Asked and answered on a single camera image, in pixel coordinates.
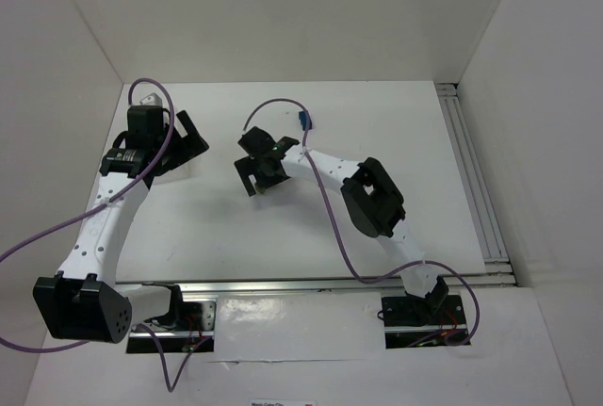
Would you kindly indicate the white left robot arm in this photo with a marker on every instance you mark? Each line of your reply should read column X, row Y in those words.
column 82, row 301

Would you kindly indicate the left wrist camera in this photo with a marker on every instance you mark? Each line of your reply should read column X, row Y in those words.
column 151, row 100

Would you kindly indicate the blue wood block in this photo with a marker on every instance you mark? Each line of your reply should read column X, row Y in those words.
column 305, row 120

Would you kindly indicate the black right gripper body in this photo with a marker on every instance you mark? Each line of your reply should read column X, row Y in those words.
column 254, row 161

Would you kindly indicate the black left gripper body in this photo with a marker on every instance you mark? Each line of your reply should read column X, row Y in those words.
column 187, row 140

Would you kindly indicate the aluminium front rail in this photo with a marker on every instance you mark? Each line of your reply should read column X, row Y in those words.
column 286, row 287

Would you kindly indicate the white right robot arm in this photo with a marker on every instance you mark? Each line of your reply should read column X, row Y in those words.
column 373, row 201

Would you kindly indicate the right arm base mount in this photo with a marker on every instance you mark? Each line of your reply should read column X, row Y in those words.
column 404, row 327

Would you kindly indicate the aluminium side rail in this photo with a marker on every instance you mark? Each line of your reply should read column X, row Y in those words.
column 499, row 269

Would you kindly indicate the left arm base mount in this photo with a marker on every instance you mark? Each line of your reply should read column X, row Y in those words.
column 192, row 331

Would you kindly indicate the white paper label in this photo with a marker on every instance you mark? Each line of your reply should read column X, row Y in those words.
column 279, row 402

